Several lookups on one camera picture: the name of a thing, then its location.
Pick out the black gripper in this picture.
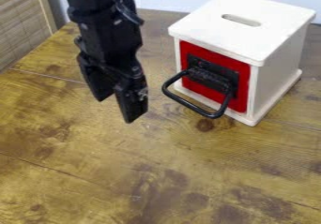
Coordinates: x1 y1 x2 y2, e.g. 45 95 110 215
73 8 149 124

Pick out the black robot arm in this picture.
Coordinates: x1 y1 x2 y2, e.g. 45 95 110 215
69 0 149 123

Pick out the red drawer front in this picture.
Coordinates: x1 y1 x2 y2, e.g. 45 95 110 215
180 40 252 112

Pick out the white wooden box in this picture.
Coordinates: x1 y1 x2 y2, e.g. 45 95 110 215
169 0 316 127

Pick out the black metal drawer handle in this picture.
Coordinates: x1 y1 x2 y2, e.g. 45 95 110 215
162 54 240 119

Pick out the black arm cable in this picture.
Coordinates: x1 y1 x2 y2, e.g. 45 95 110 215
111 0 146 26

